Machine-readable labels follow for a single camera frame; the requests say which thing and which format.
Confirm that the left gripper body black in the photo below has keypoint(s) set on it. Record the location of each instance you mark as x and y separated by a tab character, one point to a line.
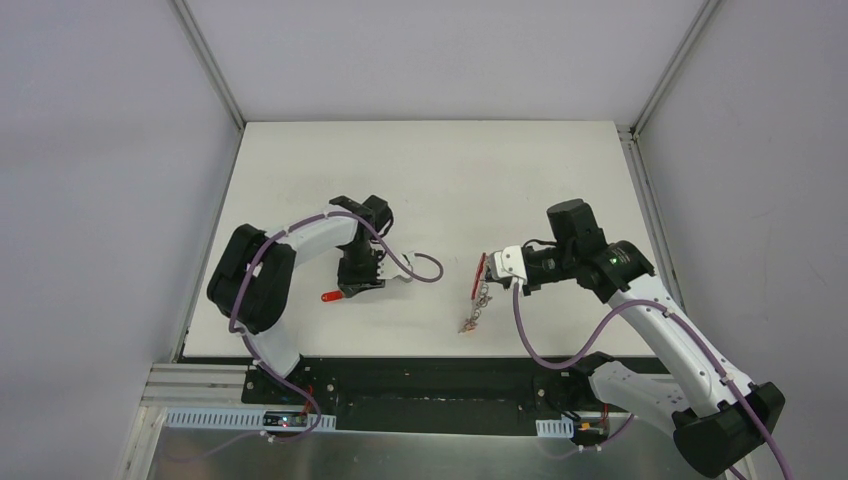
361	288

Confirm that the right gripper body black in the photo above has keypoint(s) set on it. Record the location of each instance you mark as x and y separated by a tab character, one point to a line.
490	275

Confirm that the key organizer with red handle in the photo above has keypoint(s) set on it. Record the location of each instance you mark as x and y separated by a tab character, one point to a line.
479	298

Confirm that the key with red tag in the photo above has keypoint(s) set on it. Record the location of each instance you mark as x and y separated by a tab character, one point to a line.
332	296

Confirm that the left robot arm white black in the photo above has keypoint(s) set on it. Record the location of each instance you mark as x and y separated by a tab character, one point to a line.
253	278

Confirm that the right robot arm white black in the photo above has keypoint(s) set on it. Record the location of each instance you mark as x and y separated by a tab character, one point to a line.
714	412

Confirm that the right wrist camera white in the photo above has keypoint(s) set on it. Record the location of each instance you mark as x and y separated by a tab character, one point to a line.
510	264

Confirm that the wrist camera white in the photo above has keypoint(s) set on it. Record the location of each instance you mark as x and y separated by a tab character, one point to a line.
397	266
510	264

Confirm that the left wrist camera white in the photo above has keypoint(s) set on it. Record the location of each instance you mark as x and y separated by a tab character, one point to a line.
397	266

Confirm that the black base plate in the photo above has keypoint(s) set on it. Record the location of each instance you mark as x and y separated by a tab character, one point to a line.
466	396

